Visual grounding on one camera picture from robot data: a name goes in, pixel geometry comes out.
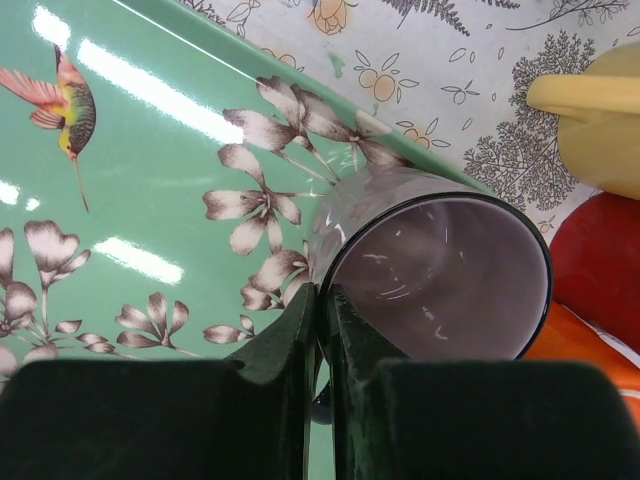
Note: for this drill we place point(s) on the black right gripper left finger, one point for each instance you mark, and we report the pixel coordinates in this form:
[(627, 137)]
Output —
[(246, 416)]

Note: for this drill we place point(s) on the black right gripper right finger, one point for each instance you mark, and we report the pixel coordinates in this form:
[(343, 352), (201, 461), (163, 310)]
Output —
[(399, 418)]

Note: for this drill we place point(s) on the lilac mug black handle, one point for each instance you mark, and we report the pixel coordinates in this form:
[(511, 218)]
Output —
[(442, 270)]

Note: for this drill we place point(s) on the orange mug black handle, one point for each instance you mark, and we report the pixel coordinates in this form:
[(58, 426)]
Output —
[(566, 337)]

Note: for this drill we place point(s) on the red mug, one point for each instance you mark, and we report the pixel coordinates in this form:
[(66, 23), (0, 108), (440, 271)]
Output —
[(595, 256)]

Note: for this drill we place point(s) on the yellow mug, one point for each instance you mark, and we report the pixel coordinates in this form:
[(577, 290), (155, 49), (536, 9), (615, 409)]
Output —
[(598, 110)]

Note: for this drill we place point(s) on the green hummingbird tray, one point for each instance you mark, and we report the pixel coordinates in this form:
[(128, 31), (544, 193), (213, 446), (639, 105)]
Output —
[(150, 163)]

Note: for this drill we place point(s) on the floral table mat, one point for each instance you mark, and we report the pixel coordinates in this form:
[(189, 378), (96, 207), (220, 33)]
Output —
[(451, 76)]

